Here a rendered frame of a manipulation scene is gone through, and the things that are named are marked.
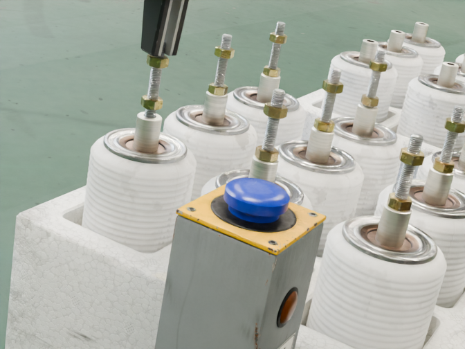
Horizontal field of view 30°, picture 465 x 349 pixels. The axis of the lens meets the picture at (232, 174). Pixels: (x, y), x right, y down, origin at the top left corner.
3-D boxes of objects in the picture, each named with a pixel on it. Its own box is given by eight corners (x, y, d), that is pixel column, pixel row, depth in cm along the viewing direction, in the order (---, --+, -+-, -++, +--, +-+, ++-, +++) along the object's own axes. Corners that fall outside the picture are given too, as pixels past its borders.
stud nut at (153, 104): (152, 102, 78) (153, 93, 77) (165, 108, 77) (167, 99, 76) (136, 104, 76) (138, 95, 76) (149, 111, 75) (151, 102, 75)
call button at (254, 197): (295, 221, 54) (301, 191, 54) (265, 241, 51) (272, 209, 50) (239, 199, 56) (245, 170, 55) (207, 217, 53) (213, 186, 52)
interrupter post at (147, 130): (126, 147, 78) (130, 113, 77) (145, 143, 80) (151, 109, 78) (143, 156, 76) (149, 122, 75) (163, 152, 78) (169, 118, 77)
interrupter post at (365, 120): (345, 131, 93) (352, 102, 92) (362, 130, 95) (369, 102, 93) (359, 139, 91) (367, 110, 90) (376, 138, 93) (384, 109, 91)
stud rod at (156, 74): (149, 120, 78) (160, 39, 75) (156, 124, 77) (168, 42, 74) (140, 122, 77) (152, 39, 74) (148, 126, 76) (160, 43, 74)
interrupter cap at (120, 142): (85, 141, 78) (86, 133, 77) (148, 129, 83) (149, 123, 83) (141, 172, 73) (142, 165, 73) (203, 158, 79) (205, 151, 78)
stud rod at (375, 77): (371, 118, 92) (388, 50, 90) (367, 120, 92) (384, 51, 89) (362, 115, 93) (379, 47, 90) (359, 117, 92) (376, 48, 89)
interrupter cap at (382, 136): (313, 123, 94) (314, 117, 94) (365, 121, 98) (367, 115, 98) (356, 149, 88) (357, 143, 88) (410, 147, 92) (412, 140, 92)
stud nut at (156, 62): (158, 61, 76) (159, 52, 76) (171, 67, 75) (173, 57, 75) (142, 63, 75) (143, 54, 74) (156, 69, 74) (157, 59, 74)
